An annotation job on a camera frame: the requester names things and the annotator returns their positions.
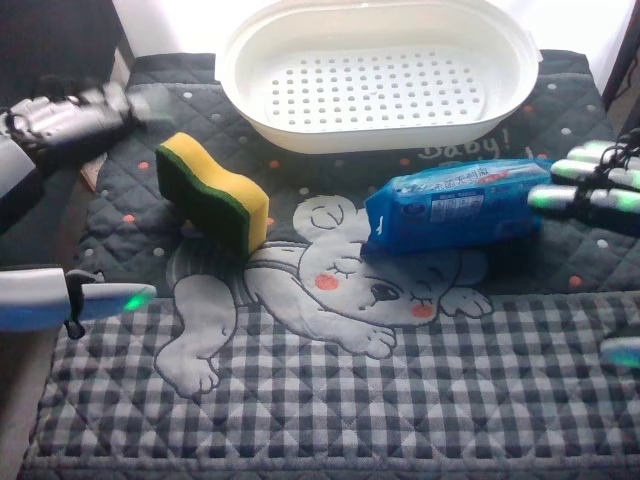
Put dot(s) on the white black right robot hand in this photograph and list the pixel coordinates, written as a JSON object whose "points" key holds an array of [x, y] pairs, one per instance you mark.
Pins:
{"points": [[600, 200]]}

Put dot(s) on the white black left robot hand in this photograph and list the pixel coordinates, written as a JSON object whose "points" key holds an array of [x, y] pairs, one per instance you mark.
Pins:
{"points": [[60, 117]]}

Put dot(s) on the blue tissue packet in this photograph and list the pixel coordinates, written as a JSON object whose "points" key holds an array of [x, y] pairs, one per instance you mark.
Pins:
{"points": [[450, 205]]}

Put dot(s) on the yellow green sponge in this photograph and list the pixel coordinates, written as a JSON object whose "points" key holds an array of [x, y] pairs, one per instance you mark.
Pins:
{"points": [[220, 182]]}

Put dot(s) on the white perforated oval basin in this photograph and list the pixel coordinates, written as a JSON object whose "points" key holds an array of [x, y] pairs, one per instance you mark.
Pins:
{"points": [[380, 75]]}

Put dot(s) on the grey bear print quilt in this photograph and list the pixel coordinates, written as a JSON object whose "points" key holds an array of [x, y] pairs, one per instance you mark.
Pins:
{"points": [[320, 360]]}

